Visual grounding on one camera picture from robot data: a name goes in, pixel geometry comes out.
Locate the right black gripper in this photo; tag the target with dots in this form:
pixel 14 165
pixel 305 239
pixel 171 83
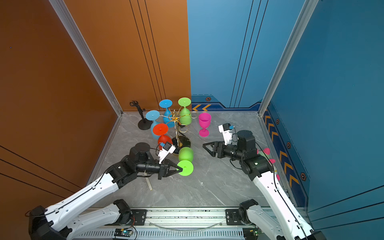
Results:
pixel 216 145

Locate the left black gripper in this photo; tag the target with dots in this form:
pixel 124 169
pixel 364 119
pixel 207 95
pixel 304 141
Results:
pixel 164 167

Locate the green wine glass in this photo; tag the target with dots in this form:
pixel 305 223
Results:
pixel 185 113
pixel 186 156

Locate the magenta wine glass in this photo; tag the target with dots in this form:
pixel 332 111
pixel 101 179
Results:
pixel 204 122

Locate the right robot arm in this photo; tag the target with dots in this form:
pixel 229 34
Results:
pixel 288 223

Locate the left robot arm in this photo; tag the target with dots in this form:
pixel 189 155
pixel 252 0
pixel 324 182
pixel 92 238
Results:
pixel 138 163

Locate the gold wine glass rack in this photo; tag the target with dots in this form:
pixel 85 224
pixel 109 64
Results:
pixel 180 140

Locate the red wine glass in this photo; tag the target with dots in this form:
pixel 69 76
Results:
pixel 161 130

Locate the front blue wine glass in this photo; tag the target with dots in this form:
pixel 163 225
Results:
pixel 153 115

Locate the blue wine glass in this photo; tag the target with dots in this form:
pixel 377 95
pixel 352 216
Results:
pixel 166 112
pixel 153 115

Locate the rear blue wine glass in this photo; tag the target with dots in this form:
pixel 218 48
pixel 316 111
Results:
pixel 166 112

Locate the wooden ruler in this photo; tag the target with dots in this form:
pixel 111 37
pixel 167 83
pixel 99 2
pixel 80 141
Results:
pixel 149 184

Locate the black phone stand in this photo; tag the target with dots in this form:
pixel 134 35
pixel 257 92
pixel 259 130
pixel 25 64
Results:
pixel 143 124

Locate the plush toy pink green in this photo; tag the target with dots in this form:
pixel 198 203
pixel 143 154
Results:
pixel 266 153

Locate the left circuit board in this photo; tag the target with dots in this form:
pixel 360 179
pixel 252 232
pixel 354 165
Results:
pixel 121 233

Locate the circuit board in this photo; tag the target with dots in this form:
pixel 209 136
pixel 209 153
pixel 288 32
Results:
pixel 121 233
pixel 252 233

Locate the right circuit board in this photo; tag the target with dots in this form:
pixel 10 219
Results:
pixel 252 233

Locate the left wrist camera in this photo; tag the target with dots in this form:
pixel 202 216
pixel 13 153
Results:
pixel 167 148

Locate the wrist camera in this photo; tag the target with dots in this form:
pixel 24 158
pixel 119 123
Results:
pixel 227 132
pixel 167 148

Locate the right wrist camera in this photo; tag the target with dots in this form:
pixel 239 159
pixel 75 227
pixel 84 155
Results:
pixel 227 132

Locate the aluminium front rail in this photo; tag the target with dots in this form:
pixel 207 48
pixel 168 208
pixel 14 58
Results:
pixel 186 219

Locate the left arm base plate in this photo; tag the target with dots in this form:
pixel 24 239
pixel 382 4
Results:
pixel 136 217

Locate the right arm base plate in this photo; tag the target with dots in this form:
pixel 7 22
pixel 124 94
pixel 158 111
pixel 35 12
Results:
pixel 234 216

